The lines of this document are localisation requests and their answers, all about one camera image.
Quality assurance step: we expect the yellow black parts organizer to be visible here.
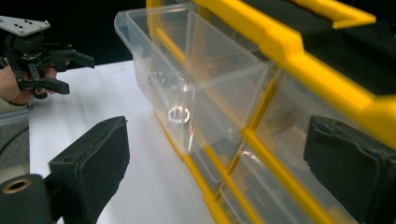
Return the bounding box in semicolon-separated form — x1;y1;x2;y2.
145;0;396;224

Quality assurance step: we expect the clear plastic drawer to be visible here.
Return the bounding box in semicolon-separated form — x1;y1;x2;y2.
113;3;276;156

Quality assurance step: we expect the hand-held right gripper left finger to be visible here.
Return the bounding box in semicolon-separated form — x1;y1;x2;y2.
49;115;131;224

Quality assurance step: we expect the silver metal nut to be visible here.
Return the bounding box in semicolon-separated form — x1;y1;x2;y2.
151;70;169;86
173;76;191;93
167;105;191;125

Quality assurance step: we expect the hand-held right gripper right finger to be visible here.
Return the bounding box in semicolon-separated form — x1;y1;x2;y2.
303;115;396;224

